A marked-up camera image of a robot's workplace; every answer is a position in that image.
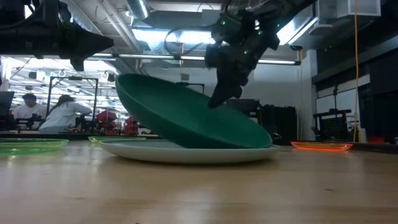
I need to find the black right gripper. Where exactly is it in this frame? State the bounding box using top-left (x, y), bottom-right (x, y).
top-left (204, 41), bottom-right (259, 110)

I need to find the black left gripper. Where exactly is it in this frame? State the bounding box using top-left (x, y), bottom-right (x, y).
top-left (60, 18), bottom-right (114, 72)

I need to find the dark green plastic plate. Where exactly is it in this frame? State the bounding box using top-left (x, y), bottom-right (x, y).
top-left (114, 73), bottom-right (273, 149)

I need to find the translucent green plastic plate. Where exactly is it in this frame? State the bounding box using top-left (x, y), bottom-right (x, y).
top-left (88, 136), bottom-right (147, 144)
top-left (0, 138), bottom-right (70, 157)

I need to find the translucent orange plastic plate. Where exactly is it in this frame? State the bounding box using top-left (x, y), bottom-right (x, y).
top-left (290, 141), bottom-right (354, 152)

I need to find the long tube light fixture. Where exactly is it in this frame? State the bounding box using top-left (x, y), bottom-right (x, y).
top-left (92, 53), bottom-right (302, 66)

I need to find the black cabinet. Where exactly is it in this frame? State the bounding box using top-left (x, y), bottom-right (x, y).
top-left (260, 105), bottom-right (298, 144)

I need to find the red storage bin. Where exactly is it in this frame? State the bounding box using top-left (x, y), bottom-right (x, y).
top-left (95, 110), bottom-right (118, 131)
top-left (124, 116), bottom-right (140, 135)

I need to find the white plastic plate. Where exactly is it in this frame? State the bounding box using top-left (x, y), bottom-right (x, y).
top-left (98, 139), bottom-right (281, 165)

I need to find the person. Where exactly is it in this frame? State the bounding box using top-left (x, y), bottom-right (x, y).
top-left (39, 94), bottom-right (93, 134)
top-left (12, 93), bottom-right (48, 121)

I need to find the dark monitor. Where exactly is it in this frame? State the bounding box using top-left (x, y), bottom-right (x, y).
top-left (0, 91), bottom-right (15, 118)

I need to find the black equipment rack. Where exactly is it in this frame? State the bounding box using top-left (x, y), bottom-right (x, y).
top-left (313, 108), bottom-right (353, 141)

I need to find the white ceiling unit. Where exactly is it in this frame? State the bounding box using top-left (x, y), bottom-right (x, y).
top-left (335, 0), bottom-right (382, 17)

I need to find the black frame stand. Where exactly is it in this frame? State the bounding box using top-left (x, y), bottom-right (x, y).
top-left (45, 76), bottom-right (100, 125)
top-left (175, 82), bottom-right (206, 95)

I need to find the silver ventilation duct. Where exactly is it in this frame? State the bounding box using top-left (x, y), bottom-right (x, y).
top-left (125, 0), bottom-right (150, 20)

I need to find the black aluminium table frame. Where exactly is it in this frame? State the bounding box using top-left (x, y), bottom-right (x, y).
top-left (0, 132), bottom-right (398, 154)

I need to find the yellow cable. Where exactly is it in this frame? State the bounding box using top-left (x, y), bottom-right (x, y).
top-left (353, 0), bottom-right (360, 143)

